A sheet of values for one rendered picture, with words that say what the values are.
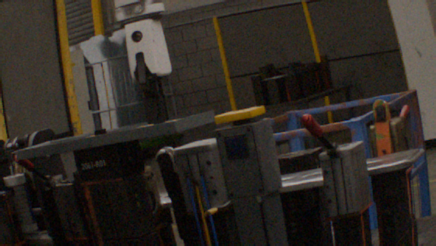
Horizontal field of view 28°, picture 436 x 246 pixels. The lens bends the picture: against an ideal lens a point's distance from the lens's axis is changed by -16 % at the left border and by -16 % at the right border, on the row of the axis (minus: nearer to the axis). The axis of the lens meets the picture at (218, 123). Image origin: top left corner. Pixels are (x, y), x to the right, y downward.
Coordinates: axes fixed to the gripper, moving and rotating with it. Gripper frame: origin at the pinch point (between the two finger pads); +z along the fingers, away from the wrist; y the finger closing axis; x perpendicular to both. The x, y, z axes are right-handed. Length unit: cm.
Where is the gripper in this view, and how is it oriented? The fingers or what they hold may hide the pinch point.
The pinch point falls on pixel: (156, 109)
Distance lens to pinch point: 165.2
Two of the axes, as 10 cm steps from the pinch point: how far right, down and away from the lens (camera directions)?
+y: 1.7, -0.8, 9.8
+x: -9.7, 1.8, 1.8
